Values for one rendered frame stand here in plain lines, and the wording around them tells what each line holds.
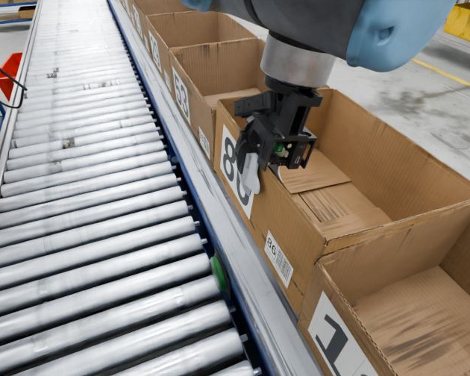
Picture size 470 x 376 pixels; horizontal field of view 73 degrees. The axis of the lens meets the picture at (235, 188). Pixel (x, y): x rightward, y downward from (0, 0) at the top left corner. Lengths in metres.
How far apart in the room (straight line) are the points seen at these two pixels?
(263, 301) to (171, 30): 1.14
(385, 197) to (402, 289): 0.20
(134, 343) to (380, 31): 0.63
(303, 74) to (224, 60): 0.69
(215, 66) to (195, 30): 0.40
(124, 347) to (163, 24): 1.14
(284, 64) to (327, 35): 0.19
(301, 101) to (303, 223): 0.15
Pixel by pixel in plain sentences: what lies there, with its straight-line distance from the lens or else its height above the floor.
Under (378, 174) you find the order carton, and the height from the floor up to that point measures 0.95.
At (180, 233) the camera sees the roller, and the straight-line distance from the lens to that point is 0.84.
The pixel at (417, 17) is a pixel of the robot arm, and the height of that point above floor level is 1.32.
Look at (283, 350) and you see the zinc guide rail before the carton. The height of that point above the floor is 0.89.
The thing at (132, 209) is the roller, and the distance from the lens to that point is 0.93.
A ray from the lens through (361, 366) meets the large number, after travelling 0.41.
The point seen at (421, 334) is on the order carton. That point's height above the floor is 0.89.
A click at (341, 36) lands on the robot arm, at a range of 0.21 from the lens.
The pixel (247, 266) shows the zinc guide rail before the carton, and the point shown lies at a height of 0.89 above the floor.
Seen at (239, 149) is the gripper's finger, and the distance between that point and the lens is 0.49.
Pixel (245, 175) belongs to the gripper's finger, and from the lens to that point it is 0.52.
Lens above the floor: 1.37
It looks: 42 degrees down
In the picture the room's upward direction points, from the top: straight up
